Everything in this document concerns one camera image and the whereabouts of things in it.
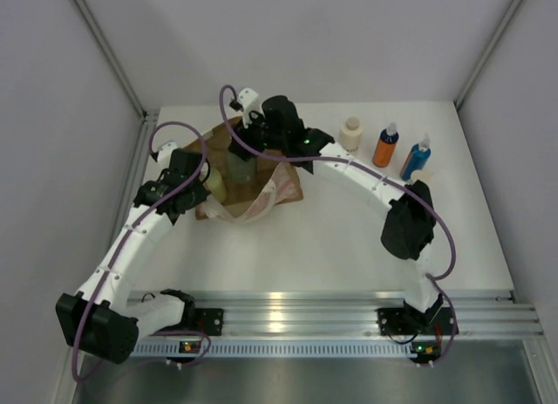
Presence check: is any beige pump bottle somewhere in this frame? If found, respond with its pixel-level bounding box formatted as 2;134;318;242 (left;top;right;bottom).
410;169;434;184

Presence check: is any dark blue spray bottle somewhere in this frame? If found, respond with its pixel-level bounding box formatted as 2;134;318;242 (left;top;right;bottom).
400;134;432;181

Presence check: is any left aluminium frame post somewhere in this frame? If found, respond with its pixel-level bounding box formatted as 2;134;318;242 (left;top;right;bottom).
70;0;146;118

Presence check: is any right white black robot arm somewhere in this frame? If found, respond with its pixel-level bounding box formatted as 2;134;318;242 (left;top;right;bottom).
219;89;457;334

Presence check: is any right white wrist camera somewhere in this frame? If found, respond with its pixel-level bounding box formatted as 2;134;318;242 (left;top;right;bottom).
229;87;262;128

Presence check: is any right aluminium frame post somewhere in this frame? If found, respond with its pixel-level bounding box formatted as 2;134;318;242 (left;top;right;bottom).
453;0;527;112

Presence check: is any slotted cable duct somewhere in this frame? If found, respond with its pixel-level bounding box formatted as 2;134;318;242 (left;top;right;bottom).
132;339;435;359

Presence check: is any grey-green pump bottle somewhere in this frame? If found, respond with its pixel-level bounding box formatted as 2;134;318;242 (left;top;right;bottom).
226;152;257;184

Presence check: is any burlap canvas tote bag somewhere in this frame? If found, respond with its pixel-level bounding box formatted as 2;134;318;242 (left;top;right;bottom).
194;123;303;224

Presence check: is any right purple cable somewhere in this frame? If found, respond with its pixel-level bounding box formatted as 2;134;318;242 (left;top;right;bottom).
219;85;458;370

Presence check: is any purple cable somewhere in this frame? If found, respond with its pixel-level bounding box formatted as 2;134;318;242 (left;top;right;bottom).
71;122;214;383
219;85;458;370

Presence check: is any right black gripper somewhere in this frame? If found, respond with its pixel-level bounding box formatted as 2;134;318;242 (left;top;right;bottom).
229;106;287;162

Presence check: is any aluminium mounting rail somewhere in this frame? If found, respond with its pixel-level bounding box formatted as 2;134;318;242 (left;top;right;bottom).
194;291;543;340

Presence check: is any white round cap bottle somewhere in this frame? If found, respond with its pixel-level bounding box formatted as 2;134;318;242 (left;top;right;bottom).
338;117;364;154

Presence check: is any aluminium frame post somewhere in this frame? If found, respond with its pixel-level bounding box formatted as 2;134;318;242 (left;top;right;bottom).
453;0;527;112
70;0;146;118

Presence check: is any yellow-green squeeze bottle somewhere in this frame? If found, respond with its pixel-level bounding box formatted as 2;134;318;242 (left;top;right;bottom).
204;168;228;203

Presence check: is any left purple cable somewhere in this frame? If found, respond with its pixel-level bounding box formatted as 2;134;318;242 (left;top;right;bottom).
71;122;214;383

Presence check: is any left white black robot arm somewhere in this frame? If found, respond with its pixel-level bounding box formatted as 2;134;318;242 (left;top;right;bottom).
55;148;209;364

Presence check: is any blue orange spray bottle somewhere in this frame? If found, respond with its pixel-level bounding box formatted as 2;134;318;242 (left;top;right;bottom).
372;122;399;168

